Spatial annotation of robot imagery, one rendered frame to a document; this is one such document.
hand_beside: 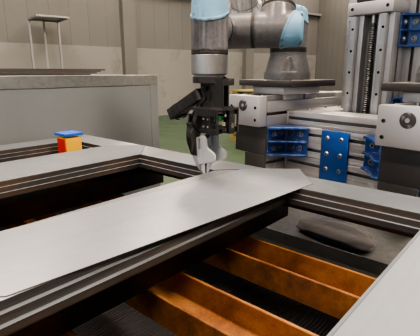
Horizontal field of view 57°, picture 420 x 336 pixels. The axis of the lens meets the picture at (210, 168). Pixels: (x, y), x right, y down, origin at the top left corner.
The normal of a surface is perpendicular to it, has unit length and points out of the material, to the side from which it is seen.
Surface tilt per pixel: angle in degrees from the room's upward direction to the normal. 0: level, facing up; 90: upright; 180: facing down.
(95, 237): 0
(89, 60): 90
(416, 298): 0
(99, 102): 90
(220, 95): 90
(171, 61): 90
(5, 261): 0
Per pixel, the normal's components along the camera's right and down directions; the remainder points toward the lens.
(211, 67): 0.09, 0.25
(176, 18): 0.62, 0.18
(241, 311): -0.65, 0.18
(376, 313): 0.00, -0.97
